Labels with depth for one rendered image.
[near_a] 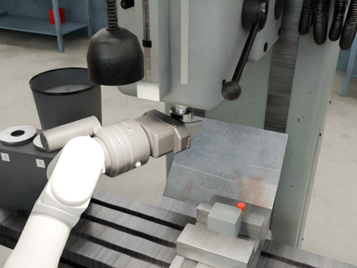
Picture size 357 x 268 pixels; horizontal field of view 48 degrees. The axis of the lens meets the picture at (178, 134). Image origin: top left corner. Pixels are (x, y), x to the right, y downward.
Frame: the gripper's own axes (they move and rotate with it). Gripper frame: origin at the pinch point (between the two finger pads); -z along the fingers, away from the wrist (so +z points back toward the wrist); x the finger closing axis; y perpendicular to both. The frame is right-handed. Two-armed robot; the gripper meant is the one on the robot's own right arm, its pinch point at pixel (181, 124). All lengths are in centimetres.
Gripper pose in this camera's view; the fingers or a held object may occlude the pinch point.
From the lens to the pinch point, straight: 79.0
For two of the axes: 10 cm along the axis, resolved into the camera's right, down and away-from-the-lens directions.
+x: -6.5, -3.7, 6.7
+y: -0.1, 8.8, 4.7
